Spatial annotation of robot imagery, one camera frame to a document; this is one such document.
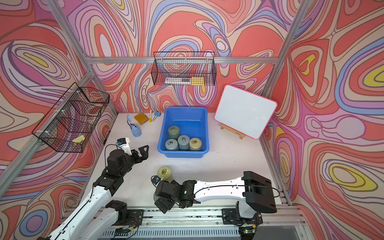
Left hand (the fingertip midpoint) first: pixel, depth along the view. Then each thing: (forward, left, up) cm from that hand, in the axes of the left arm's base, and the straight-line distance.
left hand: (143, 148), depth 80 cm
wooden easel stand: (+19, -60, -12) cm, 64 cm away
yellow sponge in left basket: (-1, +28, +10) cm, 30 cm away
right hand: (-23, -14, -10) cm, 29 cm away
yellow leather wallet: (+37, +13, -15) cm, 42 cm away
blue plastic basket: (+35, -27, -17) cm, 47 cm away
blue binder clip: (+43, +2, -16) cm, 46 cm away
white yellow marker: (+36, +6, -15) cm, 40 cm away
